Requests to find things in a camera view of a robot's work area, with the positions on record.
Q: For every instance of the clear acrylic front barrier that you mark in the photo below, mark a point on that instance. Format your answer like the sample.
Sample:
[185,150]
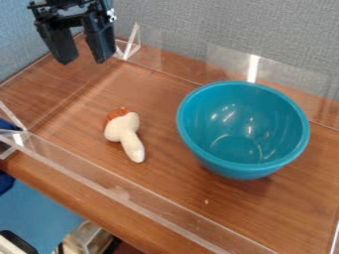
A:
[151,222]

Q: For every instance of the white brown-capped toy mushroom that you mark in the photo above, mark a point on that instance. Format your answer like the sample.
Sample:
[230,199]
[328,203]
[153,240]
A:
[121,128]

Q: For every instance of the metal table frame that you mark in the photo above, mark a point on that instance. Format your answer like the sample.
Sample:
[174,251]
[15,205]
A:
[89,239]

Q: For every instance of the black white device below table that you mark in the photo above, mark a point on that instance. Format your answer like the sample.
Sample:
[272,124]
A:
[14,245]

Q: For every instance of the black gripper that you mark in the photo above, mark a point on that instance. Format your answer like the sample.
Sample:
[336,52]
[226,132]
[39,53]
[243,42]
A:
[58,15]

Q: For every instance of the clear acrylic back panel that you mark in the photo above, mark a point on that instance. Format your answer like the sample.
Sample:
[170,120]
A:
[207,62]

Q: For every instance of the blue plastic bowl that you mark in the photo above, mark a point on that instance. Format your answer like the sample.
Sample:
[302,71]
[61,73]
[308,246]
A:
[245,129]

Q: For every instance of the clear acrylic corner bracket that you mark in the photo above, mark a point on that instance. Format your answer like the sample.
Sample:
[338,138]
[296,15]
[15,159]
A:
[129,48]

